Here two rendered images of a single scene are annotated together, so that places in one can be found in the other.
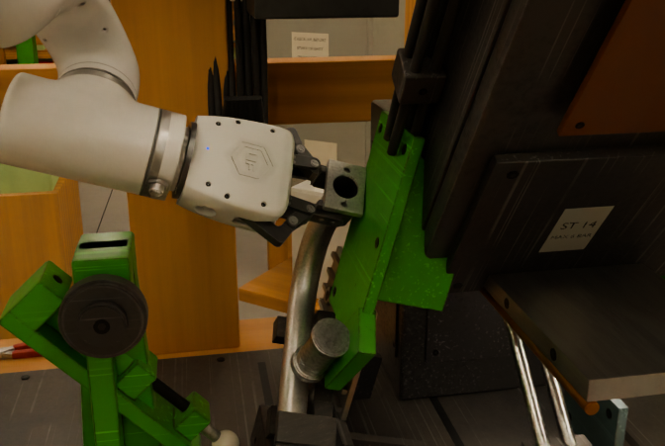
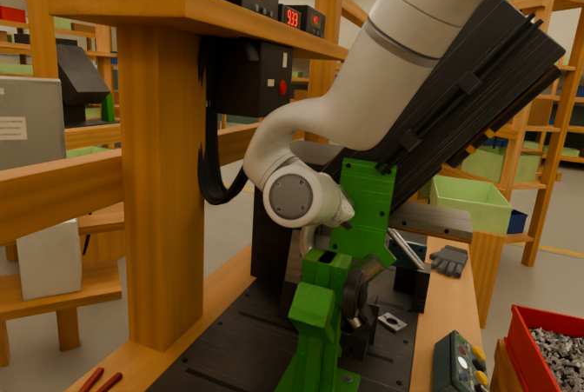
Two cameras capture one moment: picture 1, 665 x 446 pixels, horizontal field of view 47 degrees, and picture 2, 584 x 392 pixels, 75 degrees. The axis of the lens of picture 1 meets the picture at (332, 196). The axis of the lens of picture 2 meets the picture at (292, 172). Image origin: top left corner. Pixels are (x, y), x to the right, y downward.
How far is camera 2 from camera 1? 0.83 m
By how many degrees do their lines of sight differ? 57
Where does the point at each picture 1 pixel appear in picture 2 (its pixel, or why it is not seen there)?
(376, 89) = (223, 149)
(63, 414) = not seen: outside the picture
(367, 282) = (381, 231)
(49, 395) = not seen: outside the picture
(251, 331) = not seen: hidden behind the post
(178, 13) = (189, 116)
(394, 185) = (387, 187)
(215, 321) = (195, 306)
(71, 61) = (279, 154)
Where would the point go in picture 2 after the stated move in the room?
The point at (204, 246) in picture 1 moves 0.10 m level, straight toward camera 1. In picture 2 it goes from (192, 262) to (234, 273)
